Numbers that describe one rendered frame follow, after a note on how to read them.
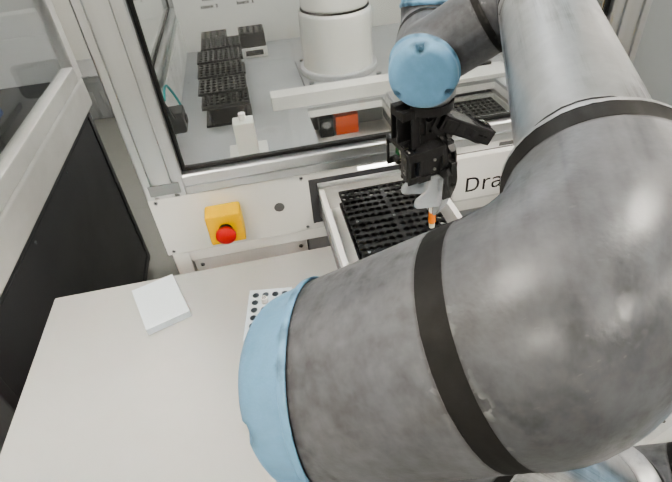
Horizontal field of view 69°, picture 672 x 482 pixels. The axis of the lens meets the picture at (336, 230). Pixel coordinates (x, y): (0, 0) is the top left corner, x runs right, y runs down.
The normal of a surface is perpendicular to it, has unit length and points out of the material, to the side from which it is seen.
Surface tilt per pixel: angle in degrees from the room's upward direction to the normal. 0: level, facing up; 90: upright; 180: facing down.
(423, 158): 92
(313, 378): 49
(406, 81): 92
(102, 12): 90
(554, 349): 45
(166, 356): 0
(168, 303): 0
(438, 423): 73
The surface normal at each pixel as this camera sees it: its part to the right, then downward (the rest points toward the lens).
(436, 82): -0.21, 0.66
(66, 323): -0.07, -0.78
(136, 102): 0.20, 0.60
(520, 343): -0.40, -0.13
